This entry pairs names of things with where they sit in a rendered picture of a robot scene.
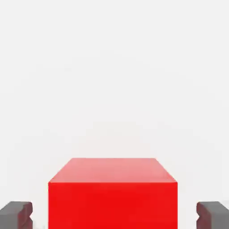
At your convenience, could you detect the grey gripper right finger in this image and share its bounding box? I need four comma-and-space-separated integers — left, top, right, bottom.
196, 201, 229, 229

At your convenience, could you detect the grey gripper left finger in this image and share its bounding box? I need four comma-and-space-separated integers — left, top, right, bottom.
0, 201, 34, 229

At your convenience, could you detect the small red cube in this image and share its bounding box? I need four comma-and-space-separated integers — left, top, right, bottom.
47, 157, 178, 229

